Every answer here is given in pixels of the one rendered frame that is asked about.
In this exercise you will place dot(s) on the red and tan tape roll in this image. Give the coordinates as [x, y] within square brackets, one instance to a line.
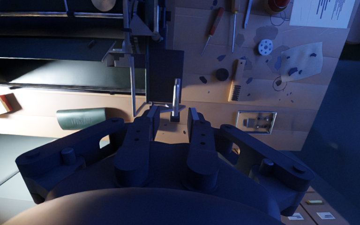
[277, 5]

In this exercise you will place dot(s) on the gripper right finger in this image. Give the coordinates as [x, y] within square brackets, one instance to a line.
[202, 157]

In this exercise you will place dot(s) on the wooden cleaning brush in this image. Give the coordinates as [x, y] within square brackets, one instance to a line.
[236, 81]

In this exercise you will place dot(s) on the brass round disc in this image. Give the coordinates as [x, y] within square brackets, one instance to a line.
[103, 4]

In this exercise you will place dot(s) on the black gauge keeper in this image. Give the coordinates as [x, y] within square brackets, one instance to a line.
[174, 119]

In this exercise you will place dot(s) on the beige stained cloth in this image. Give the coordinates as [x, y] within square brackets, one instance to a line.
[302, 60]

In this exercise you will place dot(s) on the white paper sheet, blue lines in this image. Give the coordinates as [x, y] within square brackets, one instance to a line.
[320, 12]

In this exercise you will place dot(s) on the silver flat gauge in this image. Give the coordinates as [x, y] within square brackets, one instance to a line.
[176, 95]

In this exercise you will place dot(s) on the grey metal parts tray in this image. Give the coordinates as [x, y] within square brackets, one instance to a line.
[256, 122]

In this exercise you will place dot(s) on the silver paper bail rod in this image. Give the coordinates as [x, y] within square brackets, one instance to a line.
[56, 14]

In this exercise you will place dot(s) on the brown drawer cabinet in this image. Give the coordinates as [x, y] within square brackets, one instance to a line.
[315, 209]

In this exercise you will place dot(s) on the green book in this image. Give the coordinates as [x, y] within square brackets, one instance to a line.
[81, 118]

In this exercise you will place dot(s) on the silver stepped selector plate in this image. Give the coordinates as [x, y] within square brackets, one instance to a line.
[121, 59]

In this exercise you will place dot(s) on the red book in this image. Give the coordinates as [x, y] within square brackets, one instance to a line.
[4, 103]

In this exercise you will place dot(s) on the black round cap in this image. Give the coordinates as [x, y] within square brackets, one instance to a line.
[222, 74]

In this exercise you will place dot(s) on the grey metal tweezers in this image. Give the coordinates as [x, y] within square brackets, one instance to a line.
[247, 14]

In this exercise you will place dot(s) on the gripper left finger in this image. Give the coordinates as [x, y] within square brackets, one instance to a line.
[132, 152]

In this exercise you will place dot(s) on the black typewriter platen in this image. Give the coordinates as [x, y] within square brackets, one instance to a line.
[70, 75]

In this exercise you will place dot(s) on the white ribbon spool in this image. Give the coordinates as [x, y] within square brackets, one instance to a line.
[265, 47]

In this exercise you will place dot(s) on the silver return lever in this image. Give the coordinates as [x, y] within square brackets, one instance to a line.
[132, 84]

